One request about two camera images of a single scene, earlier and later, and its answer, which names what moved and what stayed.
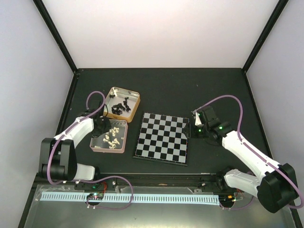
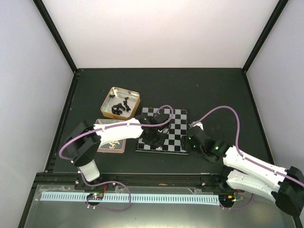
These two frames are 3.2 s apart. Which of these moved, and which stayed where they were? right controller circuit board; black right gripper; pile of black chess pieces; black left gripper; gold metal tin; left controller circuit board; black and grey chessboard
Moved: black left gripper; black and grey chessboard; black right gripper
Stayed: right controller circuit board; pile of black chess pieces; gold metal tin; left controller circuit board
